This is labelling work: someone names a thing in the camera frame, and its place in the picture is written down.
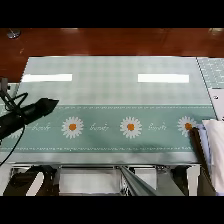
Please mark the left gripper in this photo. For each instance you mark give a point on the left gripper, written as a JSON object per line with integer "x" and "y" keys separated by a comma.
{"x": 38, "y": 108}

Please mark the white shirt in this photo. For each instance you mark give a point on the white shirt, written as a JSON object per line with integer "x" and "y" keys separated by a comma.
{"x": 216, "y": 150}

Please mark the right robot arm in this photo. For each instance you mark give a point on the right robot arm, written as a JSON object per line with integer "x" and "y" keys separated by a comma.
{"x": 186, "y": 181}

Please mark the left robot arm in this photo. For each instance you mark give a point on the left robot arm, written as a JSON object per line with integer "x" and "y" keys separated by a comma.
{"x": 13, "y": 121}

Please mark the dark brown garment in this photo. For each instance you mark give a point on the dark brown garment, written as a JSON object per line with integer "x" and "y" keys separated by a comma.
{"x": 199, "y": 150}

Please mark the light blue garment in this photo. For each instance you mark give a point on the light blue garment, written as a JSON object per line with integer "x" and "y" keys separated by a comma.
{"x": 204, "y": 143}

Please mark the silver frame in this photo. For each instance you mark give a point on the silver frame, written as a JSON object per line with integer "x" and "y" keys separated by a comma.
{"x": 140, "y": 186}

